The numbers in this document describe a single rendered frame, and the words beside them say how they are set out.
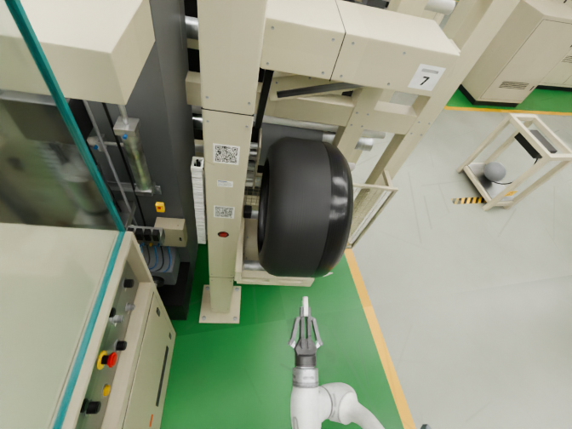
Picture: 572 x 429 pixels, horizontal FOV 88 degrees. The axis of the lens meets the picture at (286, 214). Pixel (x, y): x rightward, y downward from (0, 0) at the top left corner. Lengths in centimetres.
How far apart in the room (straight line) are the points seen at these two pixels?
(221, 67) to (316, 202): 48
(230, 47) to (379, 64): 52
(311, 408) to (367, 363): 127
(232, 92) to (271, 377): 179
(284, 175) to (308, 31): 42
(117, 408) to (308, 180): 97
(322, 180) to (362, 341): 161
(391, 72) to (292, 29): 35
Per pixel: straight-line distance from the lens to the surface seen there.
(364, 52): 105
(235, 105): 79
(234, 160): 91
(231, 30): 71
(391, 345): 249
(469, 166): 402
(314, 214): 97
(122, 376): 129
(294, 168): 99
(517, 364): 309
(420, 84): 117
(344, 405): 122
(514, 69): 555
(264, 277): 139
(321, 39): 100
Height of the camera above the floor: 213
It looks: 53 degrees down
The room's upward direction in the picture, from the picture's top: 18 degrees clockwise
